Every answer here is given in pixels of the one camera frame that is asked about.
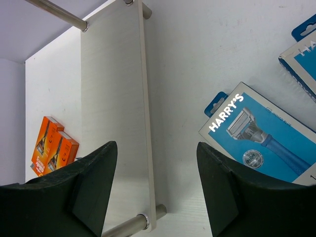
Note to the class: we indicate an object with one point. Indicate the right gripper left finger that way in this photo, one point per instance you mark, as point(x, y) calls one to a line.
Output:
point(69, 202)

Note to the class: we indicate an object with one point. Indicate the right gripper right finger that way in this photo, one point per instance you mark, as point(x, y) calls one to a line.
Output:
point(242, 202)

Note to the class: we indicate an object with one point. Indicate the orange fusion5 razor box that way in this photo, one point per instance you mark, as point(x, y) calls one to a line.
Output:
point(47, 132)
point(62, 152)

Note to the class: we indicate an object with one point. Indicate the white two-tier shelf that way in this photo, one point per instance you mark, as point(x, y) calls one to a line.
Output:
point(95, 83)

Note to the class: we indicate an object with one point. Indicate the blue harry's box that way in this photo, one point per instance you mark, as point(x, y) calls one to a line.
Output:
point(300, 59)
point(250, 129)

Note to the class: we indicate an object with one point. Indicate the blue Harry's box far right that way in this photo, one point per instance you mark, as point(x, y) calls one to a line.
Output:
point(300, 59)

